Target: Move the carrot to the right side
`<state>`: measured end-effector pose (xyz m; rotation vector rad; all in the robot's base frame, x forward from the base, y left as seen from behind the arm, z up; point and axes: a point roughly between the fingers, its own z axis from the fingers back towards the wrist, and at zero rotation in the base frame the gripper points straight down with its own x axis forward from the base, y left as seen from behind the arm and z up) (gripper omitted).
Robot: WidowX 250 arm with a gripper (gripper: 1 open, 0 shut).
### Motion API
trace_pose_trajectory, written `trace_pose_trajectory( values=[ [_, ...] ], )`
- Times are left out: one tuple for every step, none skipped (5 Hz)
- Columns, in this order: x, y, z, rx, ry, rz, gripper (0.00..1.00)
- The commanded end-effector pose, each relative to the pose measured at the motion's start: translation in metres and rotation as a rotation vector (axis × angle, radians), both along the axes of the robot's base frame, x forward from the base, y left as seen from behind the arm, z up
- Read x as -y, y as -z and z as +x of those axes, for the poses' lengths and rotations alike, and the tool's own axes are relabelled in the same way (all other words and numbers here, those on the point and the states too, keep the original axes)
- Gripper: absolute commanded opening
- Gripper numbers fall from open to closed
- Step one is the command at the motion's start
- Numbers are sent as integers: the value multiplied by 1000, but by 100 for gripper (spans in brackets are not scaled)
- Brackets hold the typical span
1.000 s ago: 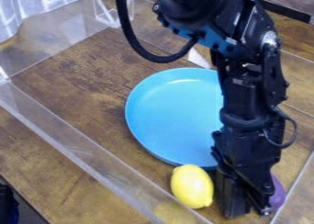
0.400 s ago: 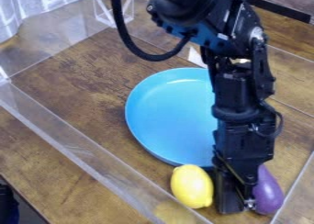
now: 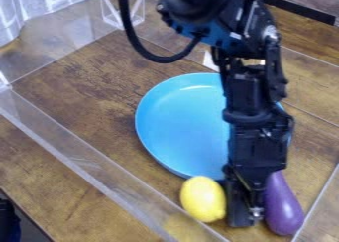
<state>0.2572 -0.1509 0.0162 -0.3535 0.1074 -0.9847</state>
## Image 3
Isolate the yellow toy lemon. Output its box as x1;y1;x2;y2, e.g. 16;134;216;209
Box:
180;176;227;223

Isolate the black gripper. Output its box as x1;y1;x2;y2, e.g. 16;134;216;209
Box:
224;113;294;228

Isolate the purple toy eggplant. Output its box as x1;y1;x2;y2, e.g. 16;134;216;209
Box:
264;171;304;236

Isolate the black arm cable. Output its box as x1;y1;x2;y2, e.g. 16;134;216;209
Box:
116;0;204;64

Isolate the blue round plate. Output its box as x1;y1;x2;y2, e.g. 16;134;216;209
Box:
134;72;288;182

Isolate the clear acrylic barrier wall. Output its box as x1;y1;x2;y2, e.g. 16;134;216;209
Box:
0;0;339;242

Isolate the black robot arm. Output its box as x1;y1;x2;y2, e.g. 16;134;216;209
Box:
159;0;294;227

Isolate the white patterned curtain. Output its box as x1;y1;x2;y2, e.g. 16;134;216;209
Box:
0;0;84;47

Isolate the black bar on table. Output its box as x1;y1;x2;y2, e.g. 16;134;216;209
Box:
262;0;337;26

